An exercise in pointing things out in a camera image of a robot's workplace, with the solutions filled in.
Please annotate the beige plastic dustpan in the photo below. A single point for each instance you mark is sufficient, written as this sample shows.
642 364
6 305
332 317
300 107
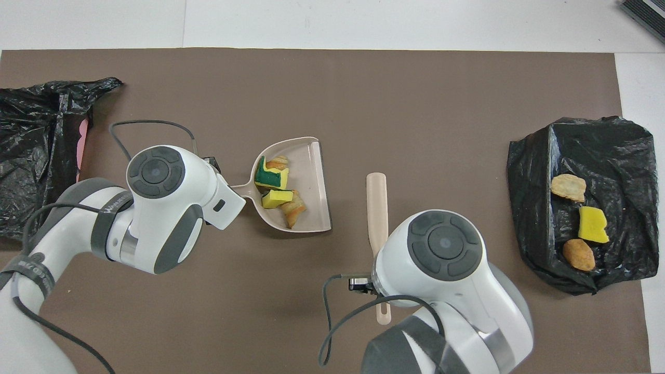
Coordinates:
311 182

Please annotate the beige hand brush black bristles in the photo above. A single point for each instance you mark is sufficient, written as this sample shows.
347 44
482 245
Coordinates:
377 208

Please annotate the small yellow sponge piece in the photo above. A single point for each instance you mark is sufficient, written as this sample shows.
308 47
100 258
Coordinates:
276 198

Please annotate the yellow and green scouring sponge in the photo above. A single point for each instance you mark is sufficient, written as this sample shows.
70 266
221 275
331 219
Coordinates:
267 179

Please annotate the brown oval bread roll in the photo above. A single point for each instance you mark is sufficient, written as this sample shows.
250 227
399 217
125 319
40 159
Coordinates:
579 254

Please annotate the large yellow sponge piece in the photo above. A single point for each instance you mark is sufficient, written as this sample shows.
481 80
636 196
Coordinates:
593 224

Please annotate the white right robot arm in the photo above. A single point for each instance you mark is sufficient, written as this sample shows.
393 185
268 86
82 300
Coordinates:
447 259

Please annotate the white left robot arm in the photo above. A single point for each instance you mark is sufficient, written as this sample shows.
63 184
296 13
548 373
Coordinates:
156 208

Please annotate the right black trash bag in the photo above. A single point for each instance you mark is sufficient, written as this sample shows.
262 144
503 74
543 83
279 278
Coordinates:
530 208

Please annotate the black trash bag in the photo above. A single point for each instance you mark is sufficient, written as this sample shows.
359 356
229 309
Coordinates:
530 208
31 130

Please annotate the left black trash bag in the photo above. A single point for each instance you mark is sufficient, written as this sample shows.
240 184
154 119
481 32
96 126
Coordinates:
31 130

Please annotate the brown table mat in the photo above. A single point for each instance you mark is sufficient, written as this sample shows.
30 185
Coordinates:
208 311

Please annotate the dark grey ribbed panel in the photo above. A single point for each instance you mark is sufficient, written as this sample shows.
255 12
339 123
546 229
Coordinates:
647 15

